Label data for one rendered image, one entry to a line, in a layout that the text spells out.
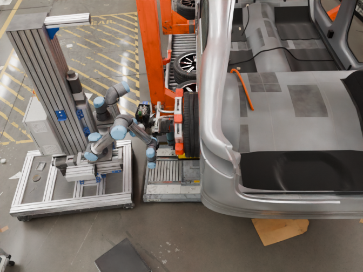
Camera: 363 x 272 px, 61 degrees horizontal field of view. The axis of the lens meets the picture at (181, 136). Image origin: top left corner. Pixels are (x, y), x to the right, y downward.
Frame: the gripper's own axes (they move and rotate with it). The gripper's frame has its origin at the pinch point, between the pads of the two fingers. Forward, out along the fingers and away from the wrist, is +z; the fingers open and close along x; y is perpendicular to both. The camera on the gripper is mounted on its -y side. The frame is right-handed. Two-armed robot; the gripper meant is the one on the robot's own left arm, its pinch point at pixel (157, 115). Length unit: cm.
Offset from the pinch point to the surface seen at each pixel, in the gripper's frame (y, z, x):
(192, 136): -17, -7, 58
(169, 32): 26, 157, -154
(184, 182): 66, -9, 47
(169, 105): 13.7, 29.1, -13.9
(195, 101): -35, 15, 41
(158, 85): -16.9, 20.5, -19.5
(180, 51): 58, 164, -140
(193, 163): 55, 11, 42
